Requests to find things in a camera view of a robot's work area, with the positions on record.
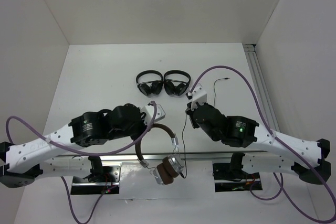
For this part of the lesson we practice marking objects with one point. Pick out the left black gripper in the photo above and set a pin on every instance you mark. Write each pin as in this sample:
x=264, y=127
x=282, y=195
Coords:
x=144, y=127

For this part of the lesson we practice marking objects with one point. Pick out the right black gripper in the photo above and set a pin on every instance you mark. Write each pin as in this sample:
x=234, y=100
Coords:
x=188, y=110

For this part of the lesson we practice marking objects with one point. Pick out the brown silver headphones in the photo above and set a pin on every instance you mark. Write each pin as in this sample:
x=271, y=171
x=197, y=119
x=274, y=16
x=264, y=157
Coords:
x=170, y=167

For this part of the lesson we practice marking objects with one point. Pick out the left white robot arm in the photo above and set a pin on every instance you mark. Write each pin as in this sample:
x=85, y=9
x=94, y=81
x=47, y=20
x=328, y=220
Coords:
x=61, y=153

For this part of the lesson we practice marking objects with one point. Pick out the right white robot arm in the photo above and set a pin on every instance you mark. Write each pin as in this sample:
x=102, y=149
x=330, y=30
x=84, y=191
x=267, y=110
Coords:
x=305, y=159

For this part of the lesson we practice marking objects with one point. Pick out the left black headphones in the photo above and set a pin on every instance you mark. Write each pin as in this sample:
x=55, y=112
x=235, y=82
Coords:
x=150, y=87

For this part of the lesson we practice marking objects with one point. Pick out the black headphones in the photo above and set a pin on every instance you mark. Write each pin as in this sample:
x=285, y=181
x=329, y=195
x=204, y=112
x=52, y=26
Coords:
x=150, y=87
x=176, y=87

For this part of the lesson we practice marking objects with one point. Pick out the right black headphones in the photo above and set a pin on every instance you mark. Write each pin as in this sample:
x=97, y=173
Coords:
x=176, y=87

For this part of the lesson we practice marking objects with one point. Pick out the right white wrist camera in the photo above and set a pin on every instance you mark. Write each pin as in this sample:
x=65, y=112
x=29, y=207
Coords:
x=197, y=97

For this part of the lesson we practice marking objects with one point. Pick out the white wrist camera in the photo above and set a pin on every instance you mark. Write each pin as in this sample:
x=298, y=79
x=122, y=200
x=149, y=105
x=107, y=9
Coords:
x=153, y=111
x=197, y=97

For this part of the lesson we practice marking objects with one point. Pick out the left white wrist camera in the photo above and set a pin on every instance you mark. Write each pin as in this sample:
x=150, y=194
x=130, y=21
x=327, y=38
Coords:
x=153, y=111

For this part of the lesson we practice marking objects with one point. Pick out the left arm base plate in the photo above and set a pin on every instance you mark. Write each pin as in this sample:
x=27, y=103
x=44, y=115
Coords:
x=108, y=183

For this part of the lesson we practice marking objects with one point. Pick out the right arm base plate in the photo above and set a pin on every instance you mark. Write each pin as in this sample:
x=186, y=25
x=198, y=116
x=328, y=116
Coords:
x=226, y=180

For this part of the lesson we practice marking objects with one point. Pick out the aluminium rail right side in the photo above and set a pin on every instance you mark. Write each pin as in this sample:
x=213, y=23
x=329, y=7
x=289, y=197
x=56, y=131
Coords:
x=260, y=86

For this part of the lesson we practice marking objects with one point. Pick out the aluminium rail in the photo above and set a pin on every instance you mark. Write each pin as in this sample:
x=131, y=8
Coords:
x=155, y=157
x=260, y=86

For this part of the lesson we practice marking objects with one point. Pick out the aluminium rail front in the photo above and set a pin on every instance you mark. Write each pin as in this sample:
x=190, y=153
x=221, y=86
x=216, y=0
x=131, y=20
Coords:
x=155, y=157

